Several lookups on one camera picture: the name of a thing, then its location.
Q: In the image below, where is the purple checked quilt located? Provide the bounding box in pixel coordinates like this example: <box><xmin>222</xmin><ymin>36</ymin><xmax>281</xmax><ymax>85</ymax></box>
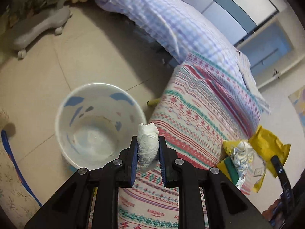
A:
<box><xmin>95</xmin><ymin>0</ymin><xmax>244</xmax><ymax>84</ymax></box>

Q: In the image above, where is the white blue wardrobe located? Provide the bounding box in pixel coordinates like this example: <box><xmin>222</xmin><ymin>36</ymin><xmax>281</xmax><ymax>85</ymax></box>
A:
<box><xmin>184</xmin><ymin>0</ymin><xmax>304</xmax><ymax>88</ymax></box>

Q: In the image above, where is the striped patterned bedspread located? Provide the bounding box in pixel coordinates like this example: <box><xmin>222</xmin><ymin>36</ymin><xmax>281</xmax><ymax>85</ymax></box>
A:
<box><xmin>88</xmin><ymin>51</ymin><xmax>271</xmax><ymax>229</ymax></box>

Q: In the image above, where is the white tissue ball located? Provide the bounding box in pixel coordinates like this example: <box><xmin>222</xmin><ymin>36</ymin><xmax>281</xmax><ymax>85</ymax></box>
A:
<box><xmin>137</xmin><ymin>123</ymin><xmax>159</xmax><ymax>173</ymax></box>

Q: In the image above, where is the yellow snack bag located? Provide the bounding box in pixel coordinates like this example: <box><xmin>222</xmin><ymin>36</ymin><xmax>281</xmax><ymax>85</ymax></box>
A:
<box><xmin>222</xmin><ymin>126</ymin><xmax>291</xmax><ymax>195</ymax></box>

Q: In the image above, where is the silver foil wrapper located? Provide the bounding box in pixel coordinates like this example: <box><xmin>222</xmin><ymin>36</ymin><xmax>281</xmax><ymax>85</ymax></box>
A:
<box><xmin>230</xmin><ymin>141</ymin><xmax>254</xmax><ymax>189</ymax></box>

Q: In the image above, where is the green yellow sponge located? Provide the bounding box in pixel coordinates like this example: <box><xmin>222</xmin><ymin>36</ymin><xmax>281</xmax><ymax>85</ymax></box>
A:
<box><xmin>217</xmin><ymin>157</ymin><xmax>239</xmax><ymax>185</ymax></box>

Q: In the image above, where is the world map poster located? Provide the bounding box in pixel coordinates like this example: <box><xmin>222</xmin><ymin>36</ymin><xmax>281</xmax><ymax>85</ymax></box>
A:
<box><xmin>288</xmin><ymin>86</ymin><xmax>305</xmax><ymax>128</ymax></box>

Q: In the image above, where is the white blue trash bin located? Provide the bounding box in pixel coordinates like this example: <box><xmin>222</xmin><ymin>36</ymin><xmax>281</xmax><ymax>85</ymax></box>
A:
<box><xmin>55</xmin><ymin>83</ymin><xmax>147</xmax><ymax>170</ymax></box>

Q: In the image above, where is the blue strap on floor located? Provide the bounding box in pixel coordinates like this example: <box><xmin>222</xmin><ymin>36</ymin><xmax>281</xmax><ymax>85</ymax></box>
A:
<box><xmin>0</xmin><ymin>129</ymin><xmax>43</xmax><ymax>207</ymax></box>

